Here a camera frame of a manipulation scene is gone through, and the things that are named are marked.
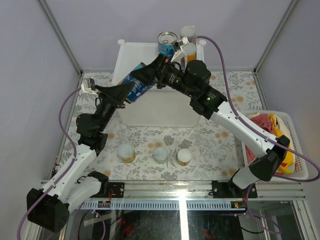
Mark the blue can silver top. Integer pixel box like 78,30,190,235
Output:
118,73,156,104

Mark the blue can with clear lid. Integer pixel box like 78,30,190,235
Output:
157,31,178,58

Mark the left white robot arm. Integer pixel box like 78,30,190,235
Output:
26,78,135,233

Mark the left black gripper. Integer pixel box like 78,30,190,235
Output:
94,80,139,133

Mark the aluminium rail frame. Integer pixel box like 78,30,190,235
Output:
122,180,306,201

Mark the orange tall can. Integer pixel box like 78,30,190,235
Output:
180,25,197,45

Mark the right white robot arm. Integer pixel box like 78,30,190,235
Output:
130,54,290,198

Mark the white plastic cube cabinet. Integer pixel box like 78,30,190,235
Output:
111,39,200,128

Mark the short orange can white lid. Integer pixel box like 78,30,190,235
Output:
177,148,192,167

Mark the tall can with spoon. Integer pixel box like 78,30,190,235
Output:
180,43,197,70

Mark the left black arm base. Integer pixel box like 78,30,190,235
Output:
83,171,125,199

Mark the red cloth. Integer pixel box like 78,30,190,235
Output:
245,112,274,163

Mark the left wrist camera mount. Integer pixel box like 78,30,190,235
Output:
80,78,97,95

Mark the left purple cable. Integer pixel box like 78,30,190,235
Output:
16,87,107,240

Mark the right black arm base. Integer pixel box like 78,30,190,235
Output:
208,180,258,199

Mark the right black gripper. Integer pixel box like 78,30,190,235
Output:
131,52,198,98

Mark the yellow cloth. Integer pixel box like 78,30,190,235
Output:
268,113,297,173

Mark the white slotted cable duct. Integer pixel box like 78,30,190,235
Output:
81,200,246,211

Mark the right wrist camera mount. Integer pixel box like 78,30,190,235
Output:
171,36,189,63

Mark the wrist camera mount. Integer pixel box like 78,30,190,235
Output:
80,78,97,95
171,36,189,63

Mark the white laundry basket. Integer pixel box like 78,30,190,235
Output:
242,109,309,182

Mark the wide orange can white lid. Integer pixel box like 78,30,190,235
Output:
117,143,136,163

